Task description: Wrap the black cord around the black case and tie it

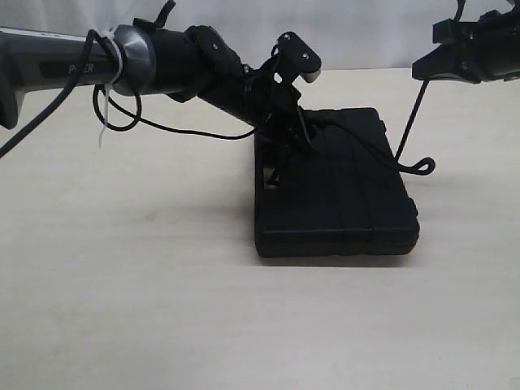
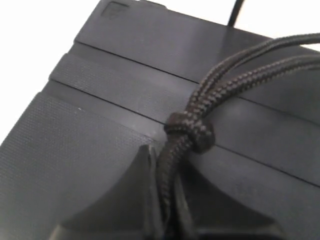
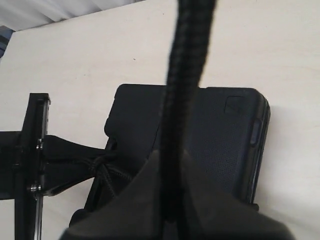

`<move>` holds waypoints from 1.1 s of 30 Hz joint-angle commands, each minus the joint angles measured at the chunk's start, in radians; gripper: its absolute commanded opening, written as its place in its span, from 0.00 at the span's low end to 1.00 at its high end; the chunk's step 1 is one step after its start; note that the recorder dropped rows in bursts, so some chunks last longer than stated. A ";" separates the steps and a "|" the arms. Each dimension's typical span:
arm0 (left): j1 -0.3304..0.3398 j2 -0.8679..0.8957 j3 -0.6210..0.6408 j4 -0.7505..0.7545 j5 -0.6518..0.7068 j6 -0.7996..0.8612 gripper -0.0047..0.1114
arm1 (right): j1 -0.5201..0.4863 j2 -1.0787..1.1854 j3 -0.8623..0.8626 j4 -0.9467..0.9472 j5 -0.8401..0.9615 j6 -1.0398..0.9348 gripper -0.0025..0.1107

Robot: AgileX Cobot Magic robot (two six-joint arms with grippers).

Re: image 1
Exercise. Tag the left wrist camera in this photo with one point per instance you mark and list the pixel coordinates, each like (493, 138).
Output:
(297, 59)

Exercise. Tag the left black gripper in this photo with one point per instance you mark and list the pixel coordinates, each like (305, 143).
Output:
(276, 113)

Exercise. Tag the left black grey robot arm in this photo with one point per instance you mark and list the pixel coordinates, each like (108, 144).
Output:
(39, 70)

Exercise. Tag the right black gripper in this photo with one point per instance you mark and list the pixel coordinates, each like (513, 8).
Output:
(489, 50)

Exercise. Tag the white backdrop curtain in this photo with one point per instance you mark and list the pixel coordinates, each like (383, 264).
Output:
(345, 34)

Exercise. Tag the white zip tie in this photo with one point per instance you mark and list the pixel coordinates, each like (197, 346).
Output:
(107, 93)

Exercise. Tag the black plastic carrying case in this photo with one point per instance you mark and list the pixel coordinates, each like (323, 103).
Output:
(342, 201)

